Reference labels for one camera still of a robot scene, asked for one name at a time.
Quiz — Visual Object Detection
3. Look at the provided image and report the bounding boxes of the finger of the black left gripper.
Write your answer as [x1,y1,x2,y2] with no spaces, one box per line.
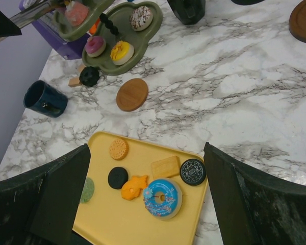
[0,11,22,38]

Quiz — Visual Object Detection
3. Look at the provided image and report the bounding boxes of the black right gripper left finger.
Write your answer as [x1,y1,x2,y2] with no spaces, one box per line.
[0,144,90,244]

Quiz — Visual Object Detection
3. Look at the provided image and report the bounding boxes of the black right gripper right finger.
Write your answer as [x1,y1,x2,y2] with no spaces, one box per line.
[204,143,306,244]

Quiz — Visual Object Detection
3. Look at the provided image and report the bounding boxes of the metal serving tongs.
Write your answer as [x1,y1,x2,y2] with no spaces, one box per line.
[10,0,65,29]

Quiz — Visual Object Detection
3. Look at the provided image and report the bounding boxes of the pink snowball cake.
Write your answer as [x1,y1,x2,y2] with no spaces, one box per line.
[64,1,89,27]

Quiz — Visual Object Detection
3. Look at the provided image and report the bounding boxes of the pink frosted donut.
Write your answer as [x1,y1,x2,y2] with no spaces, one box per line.
[85,36,106,58]

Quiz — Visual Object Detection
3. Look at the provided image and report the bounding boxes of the yellow frosted donut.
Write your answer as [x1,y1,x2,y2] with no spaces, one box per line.
[110,41,135,66]

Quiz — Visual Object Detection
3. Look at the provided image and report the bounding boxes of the white sprinkled donut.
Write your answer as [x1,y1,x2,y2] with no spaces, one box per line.
[130,6,154,32]

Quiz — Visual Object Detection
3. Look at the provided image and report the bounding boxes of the purple box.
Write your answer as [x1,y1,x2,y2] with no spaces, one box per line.
[32,7,90,60]

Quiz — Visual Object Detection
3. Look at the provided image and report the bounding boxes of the green snowball cake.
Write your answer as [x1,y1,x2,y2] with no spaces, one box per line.
[80,177,95,204]

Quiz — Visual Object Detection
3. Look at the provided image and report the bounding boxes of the yellow serving tray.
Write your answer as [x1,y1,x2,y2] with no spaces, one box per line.
[73,131,208,244]

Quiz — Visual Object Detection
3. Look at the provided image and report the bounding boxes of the black patterned sandwich cookie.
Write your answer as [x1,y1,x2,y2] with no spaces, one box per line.
[180,159,207,186]

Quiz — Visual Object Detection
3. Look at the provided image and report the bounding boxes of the dark blue mug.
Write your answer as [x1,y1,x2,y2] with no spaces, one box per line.
[23,80,68,118]

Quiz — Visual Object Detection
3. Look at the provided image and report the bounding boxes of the blue frosted donut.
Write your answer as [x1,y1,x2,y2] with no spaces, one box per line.
[142,178,183,220]

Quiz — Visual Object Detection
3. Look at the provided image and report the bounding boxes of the small wooden block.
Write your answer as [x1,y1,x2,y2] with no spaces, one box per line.
[68,64,85,87]

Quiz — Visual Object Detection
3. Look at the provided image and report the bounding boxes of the orange fish cookie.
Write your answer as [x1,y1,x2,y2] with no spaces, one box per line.
[121,175,148,201]

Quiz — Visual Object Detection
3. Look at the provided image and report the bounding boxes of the rectangular beige biscuit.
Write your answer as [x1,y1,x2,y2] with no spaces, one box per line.
[151,156,180,179]

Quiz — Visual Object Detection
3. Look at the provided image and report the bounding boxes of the round orange biscuit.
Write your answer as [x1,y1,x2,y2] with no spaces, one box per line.
[109,138,129,160]

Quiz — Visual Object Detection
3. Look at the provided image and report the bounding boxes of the black ridged knob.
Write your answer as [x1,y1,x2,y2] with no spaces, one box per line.
[79,66,100,87]

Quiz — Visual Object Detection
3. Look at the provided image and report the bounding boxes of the green tiered cake stand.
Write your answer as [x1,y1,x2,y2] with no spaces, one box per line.
[54,1,163,76]

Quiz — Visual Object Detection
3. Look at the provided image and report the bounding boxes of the light wooden coaster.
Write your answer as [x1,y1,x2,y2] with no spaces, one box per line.
[116,78,148,112]

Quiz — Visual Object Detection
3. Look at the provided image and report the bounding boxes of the black cream mug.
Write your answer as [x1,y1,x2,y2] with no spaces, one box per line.
[168,0,206,25]

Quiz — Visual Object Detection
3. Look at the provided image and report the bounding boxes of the dark wooden coaster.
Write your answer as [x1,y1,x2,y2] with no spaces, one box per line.
[289,0,306,43]

